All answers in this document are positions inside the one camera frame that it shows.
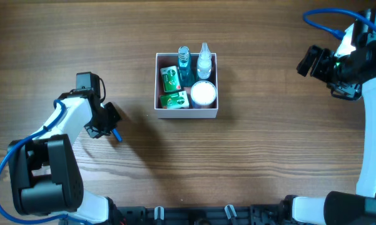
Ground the green soap box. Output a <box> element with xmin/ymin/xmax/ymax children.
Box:
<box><xmin>160</xmin><ymin>91</ymin><xmax>190</xmax><ymax>109</ymax></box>
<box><xmin>160</xmin><ymin>66</ymin><xmax>181</xmax><ymax>93</ymax></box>

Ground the white pink-lined box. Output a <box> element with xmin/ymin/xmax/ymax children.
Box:
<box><xmin>154</xmin><ymin>52</ymin><xmax>219</xmax><ymax>119</ymax></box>

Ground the teal mouthwash bottle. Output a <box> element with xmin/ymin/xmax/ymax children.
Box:
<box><xmin>178</xmin><ymin>46</ymin><xmax>195</xmax><ymax>87</ymax></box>

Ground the clear spray bottle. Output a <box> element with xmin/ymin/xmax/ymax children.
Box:
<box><xmin>196</xmin><ymin>42</ymin><xmax>212</xmax><ymax>80</ymax></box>

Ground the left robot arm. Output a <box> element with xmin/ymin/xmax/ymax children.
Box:
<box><xmin>8</xmin><ymin>72</ymin><xmax>126</xmax><ymax>224</ymax></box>

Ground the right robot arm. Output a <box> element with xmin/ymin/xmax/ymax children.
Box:
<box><xmin>278</xmin><ymin>7</ymin><xmax>376</xmax><ymax>224</ymax></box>

